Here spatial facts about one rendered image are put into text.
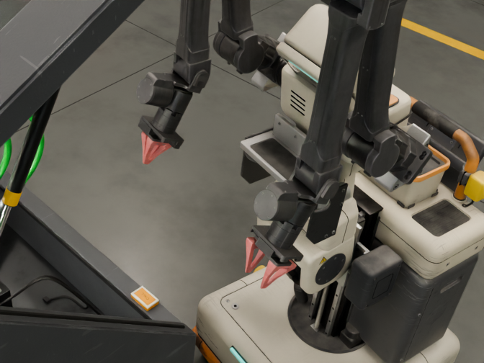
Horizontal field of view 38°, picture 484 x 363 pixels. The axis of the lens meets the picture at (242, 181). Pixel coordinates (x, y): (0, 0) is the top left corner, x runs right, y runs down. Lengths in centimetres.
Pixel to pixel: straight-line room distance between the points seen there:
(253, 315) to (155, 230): 79
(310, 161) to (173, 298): 149
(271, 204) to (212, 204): 181
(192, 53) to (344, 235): 60
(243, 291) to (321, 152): 116
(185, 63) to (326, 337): 109
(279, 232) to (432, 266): 66
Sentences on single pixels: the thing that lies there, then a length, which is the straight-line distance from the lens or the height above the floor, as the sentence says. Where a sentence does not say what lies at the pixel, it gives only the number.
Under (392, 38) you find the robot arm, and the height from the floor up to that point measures 150.
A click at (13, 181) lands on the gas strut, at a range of 88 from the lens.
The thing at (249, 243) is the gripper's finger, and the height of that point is 106.
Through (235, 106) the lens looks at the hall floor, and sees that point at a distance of 370.
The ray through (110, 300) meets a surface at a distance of 152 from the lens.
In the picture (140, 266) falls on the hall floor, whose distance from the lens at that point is 281.
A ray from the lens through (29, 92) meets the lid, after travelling 77.
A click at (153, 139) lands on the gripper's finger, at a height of 107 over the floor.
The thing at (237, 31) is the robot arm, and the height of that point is 130.
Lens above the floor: 205
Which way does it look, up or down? 39 degrees down
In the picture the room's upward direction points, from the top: 8 degrees clockwise
